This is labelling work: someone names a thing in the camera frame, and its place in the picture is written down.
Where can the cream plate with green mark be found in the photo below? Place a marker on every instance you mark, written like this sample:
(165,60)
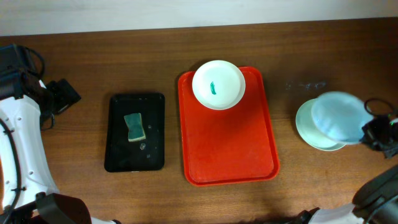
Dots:
(218,85)

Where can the yellow green sponge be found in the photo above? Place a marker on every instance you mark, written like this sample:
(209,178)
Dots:
(135,128)

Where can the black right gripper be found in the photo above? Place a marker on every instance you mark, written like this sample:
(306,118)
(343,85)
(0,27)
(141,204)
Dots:
(372,137)

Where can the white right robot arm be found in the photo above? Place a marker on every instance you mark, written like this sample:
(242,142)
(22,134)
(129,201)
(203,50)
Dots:
(376,201)

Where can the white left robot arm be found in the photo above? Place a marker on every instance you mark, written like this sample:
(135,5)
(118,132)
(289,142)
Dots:
(30,194)

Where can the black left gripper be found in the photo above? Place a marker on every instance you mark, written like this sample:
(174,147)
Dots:
(69,94)

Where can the light blue plate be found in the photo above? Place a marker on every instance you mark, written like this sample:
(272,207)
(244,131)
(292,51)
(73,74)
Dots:
(340,116)

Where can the red tray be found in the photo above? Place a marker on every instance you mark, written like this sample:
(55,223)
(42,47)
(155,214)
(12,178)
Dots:
(227,146)

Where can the black tray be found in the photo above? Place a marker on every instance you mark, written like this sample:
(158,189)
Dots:
(145,155)

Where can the light green plate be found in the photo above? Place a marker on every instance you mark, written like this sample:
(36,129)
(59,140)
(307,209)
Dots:
(309,132)

